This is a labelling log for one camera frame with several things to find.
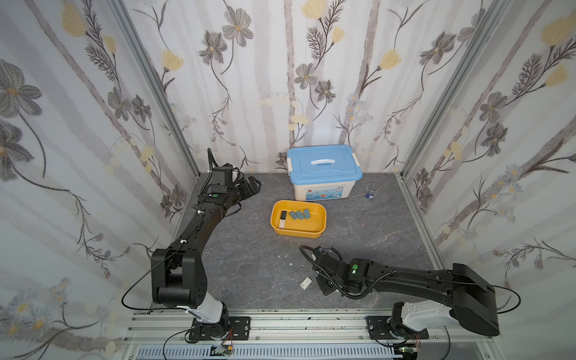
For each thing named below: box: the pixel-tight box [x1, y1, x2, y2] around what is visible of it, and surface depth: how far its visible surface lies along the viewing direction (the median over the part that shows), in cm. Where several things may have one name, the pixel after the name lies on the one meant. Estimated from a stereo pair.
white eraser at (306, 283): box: [299, 276, 313, 291], surface depth 85 cm
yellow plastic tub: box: [270, 199, 327, 239], surface depth 105 cm
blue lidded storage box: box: [286, 144, 363, 202], surface depth 103 cm
